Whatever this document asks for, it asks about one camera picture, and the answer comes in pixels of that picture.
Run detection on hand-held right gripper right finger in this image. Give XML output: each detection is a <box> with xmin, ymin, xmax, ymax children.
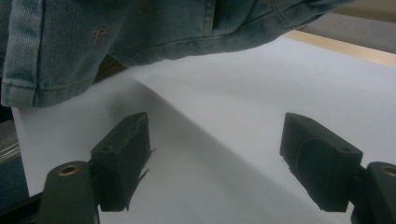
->
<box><xmin>278</xmin><ymin>112</ymin><xmax>364</xmax><ymax>214</ymax></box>

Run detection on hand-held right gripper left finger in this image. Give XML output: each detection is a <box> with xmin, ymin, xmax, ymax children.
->
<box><xmin>90</xmin><ymin>112</ymin><xmax>152</xmax><ymax>213</ymax></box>

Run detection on dark brown wicker basket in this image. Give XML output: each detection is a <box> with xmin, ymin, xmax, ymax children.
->
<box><xmin>92</xmin><ymin>54</ymin><xmax>129</xmax><ymax>85</ymax></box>

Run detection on blue denim jeans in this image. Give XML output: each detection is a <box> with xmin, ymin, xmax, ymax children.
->
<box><xmin>0</xmin><ymin>0</ymin><xmax>356</xmax><ymax>109</ymax></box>

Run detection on beige wooden cabinet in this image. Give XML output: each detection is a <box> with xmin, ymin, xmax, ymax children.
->
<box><xmin>331</xmin><ymin>0</ymin><xmax>396</xmax><ymax>24</ymax></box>

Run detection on metal rail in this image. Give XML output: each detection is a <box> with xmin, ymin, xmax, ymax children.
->
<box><xmin>0</xmin><ymin>142</ymin><xmax>21</xmax><ymax>164</ymax></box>

